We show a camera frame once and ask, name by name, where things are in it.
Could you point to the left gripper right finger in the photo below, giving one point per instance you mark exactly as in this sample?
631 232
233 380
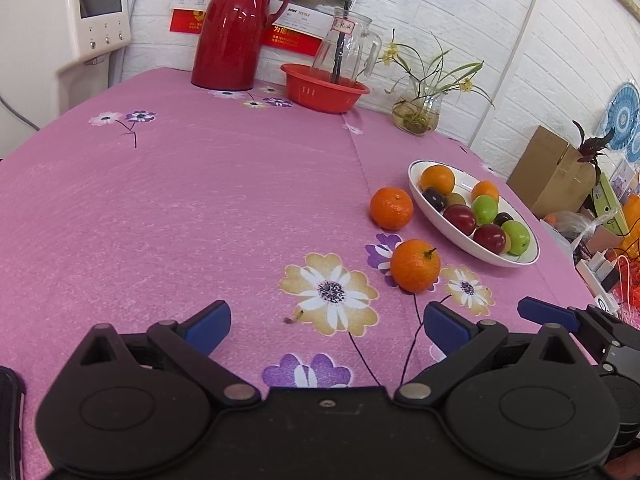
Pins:
523 405

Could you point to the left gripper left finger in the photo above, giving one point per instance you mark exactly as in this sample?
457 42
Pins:
127 405

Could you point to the green apple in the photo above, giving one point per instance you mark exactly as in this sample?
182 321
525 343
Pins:
485 210
519 236

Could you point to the red plum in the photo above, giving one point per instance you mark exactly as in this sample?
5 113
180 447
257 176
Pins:
462 217
491 237

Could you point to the orange tangerine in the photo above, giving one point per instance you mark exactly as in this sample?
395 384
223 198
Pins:
415 265
391 208

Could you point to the dark purple plum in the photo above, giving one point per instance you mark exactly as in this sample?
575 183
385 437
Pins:
435 199

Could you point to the white plastic bag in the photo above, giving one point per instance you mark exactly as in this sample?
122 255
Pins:
576 227

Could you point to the brown longan lower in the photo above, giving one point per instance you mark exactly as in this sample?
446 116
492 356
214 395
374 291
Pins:
508 246

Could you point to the brown longan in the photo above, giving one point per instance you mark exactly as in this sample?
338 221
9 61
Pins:
508 246
454 199

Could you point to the cardboard box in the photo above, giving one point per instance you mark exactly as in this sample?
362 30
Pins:
550 175

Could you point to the dark red leaf plant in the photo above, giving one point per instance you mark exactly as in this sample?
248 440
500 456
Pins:
590 149

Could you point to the pink floral tablecloth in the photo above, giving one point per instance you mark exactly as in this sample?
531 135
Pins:
157 198

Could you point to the orange on plate right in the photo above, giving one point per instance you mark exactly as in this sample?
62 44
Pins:
487 188

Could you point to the orange on plate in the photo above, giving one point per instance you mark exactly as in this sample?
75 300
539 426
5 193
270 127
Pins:
438 177
487 188

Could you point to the brown longan upper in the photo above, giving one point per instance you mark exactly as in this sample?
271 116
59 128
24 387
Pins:
454 199

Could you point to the orange on plate left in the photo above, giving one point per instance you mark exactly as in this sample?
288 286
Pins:
438 177

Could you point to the glass vase with plant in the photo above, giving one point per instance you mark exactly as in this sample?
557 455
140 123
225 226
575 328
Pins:
425 82

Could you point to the red plastic basket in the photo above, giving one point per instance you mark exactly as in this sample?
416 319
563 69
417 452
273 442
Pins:
313 89

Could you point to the red thermos jug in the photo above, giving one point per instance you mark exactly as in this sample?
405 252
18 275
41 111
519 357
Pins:
228 50

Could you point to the white water dispenser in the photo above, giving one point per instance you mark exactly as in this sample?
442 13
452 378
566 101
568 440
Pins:
55 54

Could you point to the clear glass pitcher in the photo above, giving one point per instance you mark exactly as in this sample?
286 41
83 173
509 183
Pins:
349 50

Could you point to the blue patterned wall fan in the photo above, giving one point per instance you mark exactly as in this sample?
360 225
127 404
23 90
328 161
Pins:
620 122

